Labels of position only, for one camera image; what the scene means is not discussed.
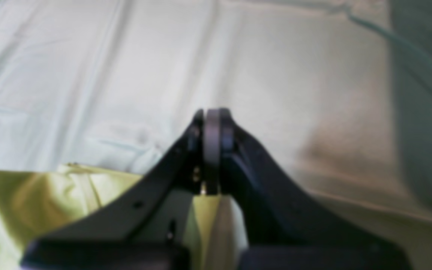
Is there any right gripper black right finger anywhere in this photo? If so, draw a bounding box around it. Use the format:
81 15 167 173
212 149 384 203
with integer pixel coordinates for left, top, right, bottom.
203 109 411 270

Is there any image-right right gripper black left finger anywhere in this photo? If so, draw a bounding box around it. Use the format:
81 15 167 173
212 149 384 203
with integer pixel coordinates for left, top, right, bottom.
21 109 204 270

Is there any light green T-shirt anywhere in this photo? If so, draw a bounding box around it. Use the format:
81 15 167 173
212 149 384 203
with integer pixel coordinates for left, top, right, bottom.
0 163 248 270

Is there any grey-green table cloth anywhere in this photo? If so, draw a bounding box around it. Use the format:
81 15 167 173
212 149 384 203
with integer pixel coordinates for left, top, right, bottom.
0 0 432 270

